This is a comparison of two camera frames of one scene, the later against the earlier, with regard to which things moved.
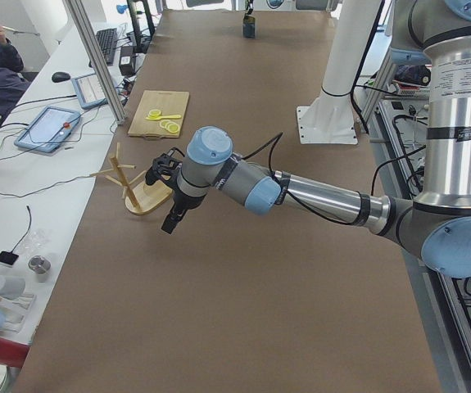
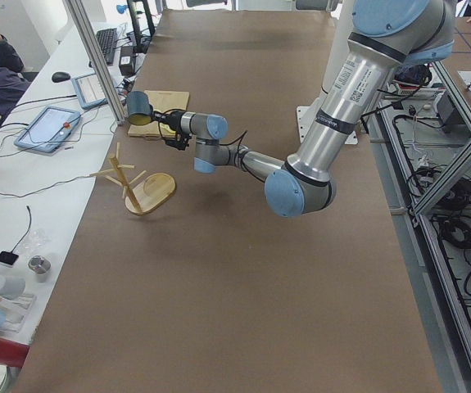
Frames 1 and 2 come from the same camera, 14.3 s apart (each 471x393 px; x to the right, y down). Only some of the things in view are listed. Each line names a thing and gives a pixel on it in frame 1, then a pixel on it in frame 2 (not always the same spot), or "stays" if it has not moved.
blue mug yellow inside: [249, 27] → [139, 110]
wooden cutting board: [168, 102] stays
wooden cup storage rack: [139, 196] stays
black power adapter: [128, 60] stays
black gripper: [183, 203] → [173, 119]
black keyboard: [106, 40] stays
